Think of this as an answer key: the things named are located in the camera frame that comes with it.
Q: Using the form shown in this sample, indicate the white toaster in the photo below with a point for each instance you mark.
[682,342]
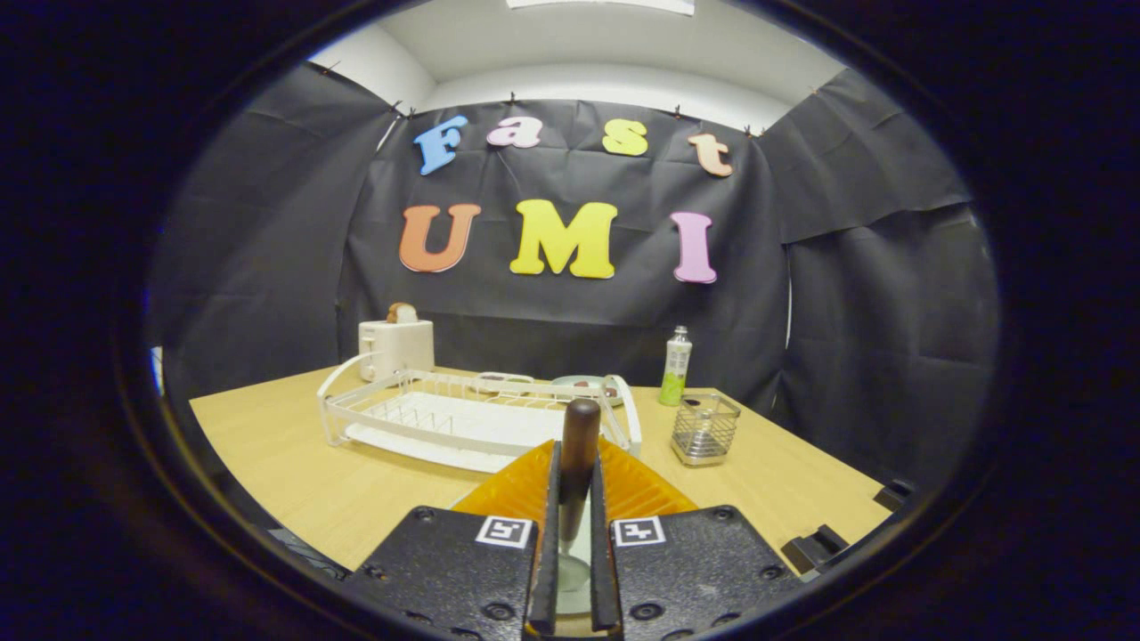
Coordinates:
[396,352]

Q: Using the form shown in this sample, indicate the toast slice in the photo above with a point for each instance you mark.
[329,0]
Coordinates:
[402,313]

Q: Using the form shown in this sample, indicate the black backdrop cloth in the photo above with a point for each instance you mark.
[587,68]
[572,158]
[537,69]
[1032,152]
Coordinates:
[570,329]

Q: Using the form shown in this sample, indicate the green dish soap bottle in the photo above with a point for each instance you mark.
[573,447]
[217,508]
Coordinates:
[675,369]

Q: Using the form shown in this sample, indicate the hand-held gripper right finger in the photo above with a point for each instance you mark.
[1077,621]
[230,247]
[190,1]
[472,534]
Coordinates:
[695,579]

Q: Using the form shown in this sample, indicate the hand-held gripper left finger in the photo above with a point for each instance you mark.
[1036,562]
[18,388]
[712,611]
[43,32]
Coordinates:
[445,579]

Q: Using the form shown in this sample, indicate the ceiling light panel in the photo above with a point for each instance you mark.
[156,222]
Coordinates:
[606,4]

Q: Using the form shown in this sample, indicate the light green plate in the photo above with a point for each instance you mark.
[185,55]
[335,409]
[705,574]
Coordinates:
[579,598]

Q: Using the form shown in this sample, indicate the small green food plate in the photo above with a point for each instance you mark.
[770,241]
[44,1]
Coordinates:
[570,383]

